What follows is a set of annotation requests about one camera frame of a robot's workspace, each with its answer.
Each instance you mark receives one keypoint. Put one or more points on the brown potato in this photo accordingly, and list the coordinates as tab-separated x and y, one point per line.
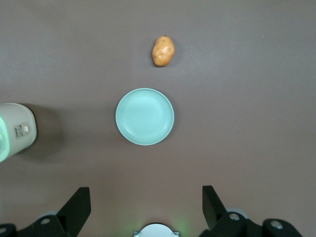
163	51

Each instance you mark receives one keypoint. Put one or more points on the brown table cover mat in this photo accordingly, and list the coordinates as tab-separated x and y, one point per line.
234	123

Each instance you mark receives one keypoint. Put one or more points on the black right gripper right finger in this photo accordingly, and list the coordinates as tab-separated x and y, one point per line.
213	209

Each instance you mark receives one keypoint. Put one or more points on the pale green round plate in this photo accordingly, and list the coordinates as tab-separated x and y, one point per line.
145	116

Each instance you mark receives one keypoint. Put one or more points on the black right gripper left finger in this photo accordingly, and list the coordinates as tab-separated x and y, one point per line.
74	212

